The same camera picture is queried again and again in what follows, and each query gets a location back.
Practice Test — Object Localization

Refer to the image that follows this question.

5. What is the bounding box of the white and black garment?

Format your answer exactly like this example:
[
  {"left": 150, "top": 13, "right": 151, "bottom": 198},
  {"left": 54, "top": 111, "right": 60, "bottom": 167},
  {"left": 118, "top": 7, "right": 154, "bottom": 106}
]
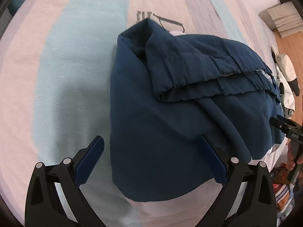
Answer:
[{"left": 271, "top": 45, "right": 300, "bottom": 118}]

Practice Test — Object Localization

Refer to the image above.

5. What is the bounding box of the person's right hand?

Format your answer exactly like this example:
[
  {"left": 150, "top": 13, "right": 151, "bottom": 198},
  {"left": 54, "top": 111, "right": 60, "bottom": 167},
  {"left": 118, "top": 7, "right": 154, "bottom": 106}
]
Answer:
[{"left": 286, "top": 141, "right": 296, "bottom": 171}]

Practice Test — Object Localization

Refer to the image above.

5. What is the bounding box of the colourful patterned clothing pile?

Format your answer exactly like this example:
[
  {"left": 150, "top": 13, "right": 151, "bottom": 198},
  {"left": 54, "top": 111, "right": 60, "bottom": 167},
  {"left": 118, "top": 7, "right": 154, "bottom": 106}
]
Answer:
[{"left": 270, "top": 163, "right": 293, "bottom": 213}]

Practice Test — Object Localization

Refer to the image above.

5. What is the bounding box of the blue and white hooded jacket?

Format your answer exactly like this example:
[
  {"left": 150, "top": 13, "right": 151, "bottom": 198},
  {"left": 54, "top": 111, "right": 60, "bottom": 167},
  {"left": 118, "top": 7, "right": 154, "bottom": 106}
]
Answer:
[{"left": 110, "top": 19, "right": 284, "bottom": 202}]

